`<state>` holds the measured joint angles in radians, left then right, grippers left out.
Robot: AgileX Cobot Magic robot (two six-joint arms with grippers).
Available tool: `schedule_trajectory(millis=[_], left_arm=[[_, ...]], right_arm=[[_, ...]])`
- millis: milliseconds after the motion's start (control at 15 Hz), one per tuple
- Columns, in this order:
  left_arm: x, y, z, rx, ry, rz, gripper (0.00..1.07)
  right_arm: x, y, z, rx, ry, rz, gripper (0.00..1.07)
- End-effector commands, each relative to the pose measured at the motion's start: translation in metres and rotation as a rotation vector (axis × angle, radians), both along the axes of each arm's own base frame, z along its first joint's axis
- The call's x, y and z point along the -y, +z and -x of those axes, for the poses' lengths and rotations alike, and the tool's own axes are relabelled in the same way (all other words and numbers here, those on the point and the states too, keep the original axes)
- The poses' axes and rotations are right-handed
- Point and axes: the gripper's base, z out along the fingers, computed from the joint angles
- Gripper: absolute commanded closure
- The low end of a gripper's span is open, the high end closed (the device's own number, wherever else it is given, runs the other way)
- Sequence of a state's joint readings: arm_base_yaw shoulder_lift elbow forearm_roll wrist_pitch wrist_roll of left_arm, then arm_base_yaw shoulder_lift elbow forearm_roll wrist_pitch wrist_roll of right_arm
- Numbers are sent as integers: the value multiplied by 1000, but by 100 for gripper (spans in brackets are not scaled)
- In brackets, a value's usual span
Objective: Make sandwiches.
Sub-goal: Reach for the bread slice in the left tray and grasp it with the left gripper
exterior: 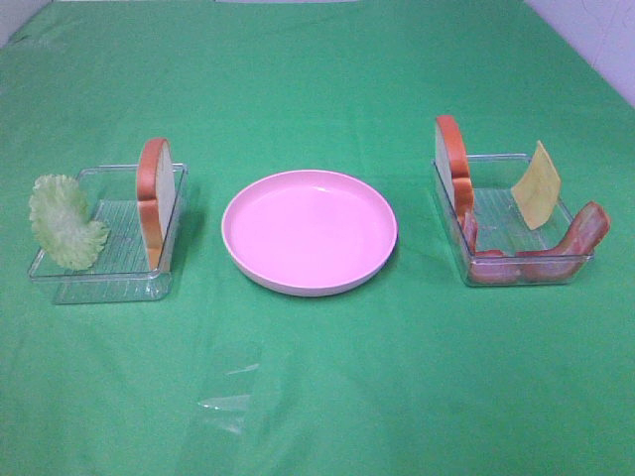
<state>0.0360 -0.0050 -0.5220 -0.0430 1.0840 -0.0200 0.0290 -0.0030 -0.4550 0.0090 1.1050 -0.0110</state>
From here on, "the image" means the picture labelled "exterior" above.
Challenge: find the bread slice tray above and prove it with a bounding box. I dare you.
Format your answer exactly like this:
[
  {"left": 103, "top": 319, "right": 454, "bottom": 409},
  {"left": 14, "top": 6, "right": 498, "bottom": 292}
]
[
  {"left": 136, "top": 137, "right": 176, "bottom": 270},
  {"left": 435, "top": 115, "right": 474, "bottom": 225}
]

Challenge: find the yellow cheese slice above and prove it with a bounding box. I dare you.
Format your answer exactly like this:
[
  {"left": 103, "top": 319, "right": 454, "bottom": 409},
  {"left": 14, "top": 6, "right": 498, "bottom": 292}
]
[{"left": 511, "top": 141, "right": 562, "bottom": 230}]

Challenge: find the long bacon strip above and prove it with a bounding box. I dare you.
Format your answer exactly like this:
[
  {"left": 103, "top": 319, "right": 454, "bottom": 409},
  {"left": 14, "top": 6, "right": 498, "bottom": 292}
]
[{"left": 517, "top": 201, "right": 611, "bottom": 283}]

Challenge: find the green lettuce leaf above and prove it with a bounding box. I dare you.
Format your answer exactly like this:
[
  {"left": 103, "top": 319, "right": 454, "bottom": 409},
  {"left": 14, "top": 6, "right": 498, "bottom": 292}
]
[{"left": 29, "top": 175, "right": 109, "bottom": 271}]

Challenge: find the pink round plate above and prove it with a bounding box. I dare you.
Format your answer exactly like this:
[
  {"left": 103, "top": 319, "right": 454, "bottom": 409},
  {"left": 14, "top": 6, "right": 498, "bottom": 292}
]
[{"left": 221, "top": 170, "right": 398, "bottom": 297}]

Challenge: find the green tablecloth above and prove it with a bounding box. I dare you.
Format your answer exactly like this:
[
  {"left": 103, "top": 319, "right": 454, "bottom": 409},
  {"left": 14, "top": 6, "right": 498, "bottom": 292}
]
[{"left": 1, "top": 1, "right": 634, "bottom": 475}]

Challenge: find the short bacon strip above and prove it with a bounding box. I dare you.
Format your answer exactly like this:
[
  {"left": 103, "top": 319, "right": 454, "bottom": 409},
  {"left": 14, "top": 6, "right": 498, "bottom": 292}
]
[{"left": 461, "top": 211, "right": 519, "bottom": 285}]

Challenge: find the clear right plastic tray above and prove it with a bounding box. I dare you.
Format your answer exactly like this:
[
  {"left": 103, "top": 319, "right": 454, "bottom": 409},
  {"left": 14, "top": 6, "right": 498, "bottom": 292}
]
[{"left": 432, "top": 153, "right": 594, "bottom": 287}]

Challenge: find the clear plastic tray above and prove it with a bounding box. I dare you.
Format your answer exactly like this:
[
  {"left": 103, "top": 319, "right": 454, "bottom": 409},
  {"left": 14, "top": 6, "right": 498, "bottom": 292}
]
[
  {"left": 432, "top": 153, "right": 594, "bottom": 287},
  {"left": 28, "top": 164, "right": 189, "bottom": 304}
]

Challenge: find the clear left plastic tray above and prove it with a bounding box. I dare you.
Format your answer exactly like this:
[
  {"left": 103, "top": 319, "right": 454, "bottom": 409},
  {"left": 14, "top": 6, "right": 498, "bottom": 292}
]
[{"left": 28, "top": 164, "right": 189, "bottom": 304}]

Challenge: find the clear plastic film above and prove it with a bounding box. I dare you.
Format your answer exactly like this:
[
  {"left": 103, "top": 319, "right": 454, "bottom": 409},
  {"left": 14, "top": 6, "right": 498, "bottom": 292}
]
[{"left": 196, "top": 341, "right": 262, "bottom": 436}]

